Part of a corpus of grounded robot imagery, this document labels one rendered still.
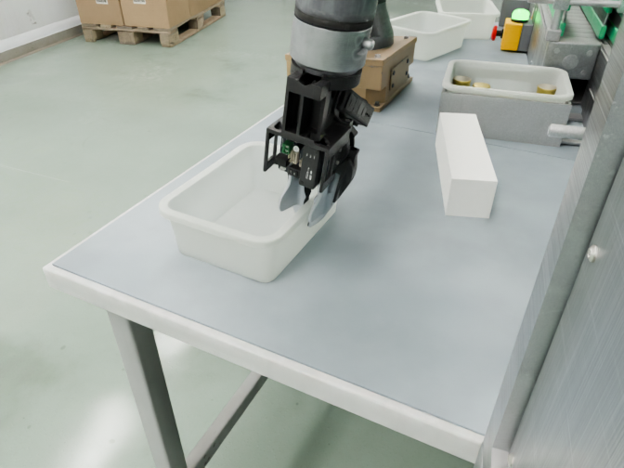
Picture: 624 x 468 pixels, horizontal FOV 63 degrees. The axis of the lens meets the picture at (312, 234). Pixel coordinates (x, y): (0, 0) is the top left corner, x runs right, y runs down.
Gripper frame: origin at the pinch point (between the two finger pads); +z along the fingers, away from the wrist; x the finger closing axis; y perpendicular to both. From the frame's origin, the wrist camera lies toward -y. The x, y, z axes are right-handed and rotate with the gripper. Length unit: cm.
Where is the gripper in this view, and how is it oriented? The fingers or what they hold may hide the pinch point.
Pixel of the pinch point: (310, 213)
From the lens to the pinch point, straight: 64.9
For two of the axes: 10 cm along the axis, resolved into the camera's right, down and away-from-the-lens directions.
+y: -4.3, 5.2, -7.4
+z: -1.3, 7.7, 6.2
